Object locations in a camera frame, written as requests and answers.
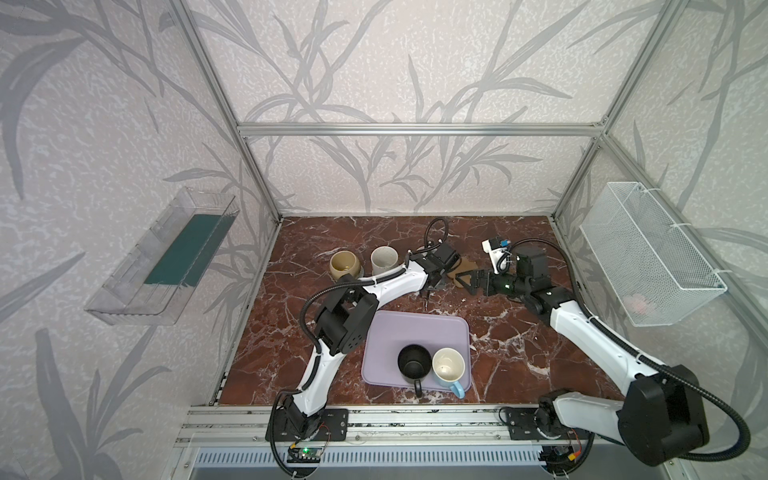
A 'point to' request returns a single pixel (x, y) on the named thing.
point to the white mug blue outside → (449, 366)
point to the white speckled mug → (382, 259)
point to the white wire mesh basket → (655, 267)
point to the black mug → (414, 363)
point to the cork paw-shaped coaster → (464, 265)
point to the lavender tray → (387, 333)
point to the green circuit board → (304, 455)
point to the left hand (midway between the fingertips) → (436, 271)
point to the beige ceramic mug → (343, 262)
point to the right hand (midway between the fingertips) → (468, 265)
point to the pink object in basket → (636, 303)
